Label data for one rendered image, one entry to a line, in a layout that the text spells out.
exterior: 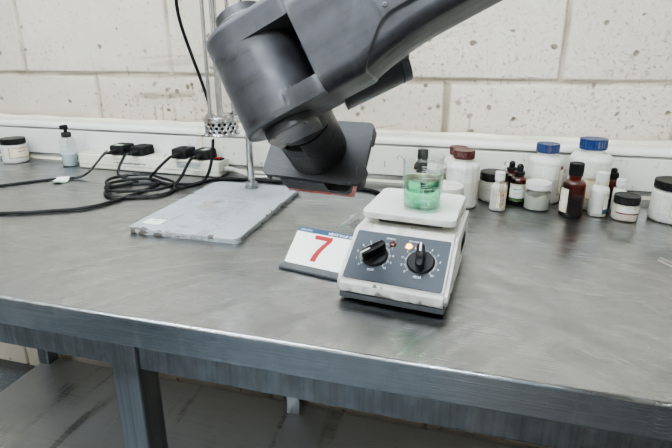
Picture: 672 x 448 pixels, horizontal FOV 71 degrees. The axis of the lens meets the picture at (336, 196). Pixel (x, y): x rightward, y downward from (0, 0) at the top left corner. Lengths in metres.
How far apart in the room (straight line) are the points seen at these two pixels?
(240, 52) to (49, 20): 1.22
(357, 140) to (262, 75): 0.18
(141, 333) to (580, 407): 0.45
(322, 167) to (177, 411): 1.15
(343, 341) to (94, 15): 1.11
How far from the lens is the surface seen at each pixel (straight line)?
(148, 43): 1.32
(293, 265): 0.66
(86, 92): 1.45
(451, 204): 0.65
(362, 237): 0.60
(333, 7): 0.29
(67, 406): 1.63
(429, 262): 0.56
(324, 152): 0.42
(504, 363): 0.50
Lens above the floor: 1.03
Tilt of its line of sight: 17 degrees down
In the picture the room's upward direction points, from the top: straight up
